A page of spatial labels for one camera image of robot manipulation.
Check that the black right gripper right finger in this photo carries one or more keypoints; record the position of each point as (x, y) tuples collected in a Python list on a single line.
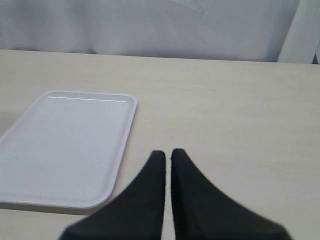
[(202, 212)]

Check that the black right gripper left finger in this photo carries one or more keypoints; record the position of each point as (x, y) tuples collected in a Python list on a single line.
[(135, 214)]

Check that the white plastic tray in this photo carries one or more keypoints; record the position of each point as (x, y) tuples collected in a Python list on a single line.
[(65, 151)]

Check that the white backdrop curtain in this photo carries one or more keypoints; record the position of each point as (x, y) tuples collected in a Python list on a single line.
[(285, 31)]

